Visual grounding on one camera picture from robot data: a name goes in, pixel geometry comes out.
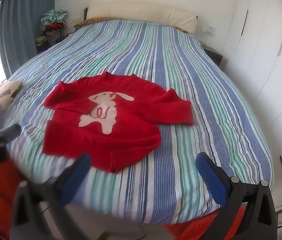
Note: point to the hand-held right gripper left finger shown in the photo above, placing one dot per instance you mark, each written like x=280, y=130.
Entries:
x=77, y=171

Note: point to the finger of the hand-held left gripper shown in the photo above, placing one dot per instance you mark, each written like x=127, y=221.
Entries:
x=8, y=131

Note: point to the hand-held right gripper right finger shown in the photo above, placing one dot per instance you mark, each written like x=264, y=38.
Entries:
x=211, y=177

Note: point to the red sweater with dog print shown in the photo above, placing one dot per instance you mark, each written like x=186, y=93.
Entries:
x=131, y=135

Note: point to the pile of assorted clothes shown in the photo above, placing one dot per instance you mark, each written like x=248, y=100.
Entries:
x=54, y=16

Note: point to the beige printed cushion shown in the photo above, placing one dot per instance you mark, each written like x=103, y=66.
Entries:
x=0, y=92

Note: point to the blue curtain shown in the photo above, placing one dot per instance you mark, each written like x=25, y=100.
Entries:
x=18, y=30

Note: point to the striped blue green bed blanket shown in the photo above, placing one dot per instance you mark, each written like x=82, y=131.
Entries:
x=181, y=80

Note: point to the dark nightstand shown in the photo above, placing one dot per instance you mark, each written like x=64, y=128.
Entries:
x=214, y=55

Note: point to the white wardrobe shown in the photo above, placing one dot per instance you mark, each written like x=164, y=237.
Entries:
x=263, y=55

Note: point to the white wall socket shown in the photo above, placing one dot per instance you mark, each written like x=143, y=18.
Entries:
x=206, y=29

